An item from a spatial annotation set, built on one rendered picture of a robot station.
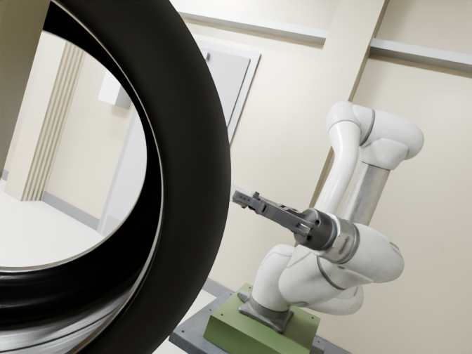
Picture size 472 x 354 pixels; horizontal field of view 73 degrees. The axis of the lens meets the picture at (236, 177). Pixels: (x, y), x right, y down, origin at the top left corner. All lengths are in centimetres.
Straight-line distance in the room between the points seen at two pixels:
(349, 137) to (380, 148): 17
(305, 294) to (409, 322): 211
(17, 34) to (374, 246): 62
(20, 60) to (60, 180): 399
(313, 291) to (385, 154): 57
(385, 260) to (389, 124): 56
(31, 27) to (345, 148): 86
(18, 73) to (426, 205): 263
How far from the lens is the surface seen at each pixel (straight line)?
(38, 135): 407
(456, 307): 285
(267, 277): 122
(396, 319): 284
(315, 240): 61
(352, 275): 70
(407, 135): 117
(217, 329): 124
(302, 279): 76
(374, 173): 117
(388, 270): 72
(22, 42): 20
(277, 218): 54
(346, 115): 109
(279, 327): 127
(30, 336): 66
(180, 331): 126
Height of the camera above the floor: 132
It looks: 5 degrees down
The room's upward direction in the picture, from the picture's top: 19 degrees clockwise
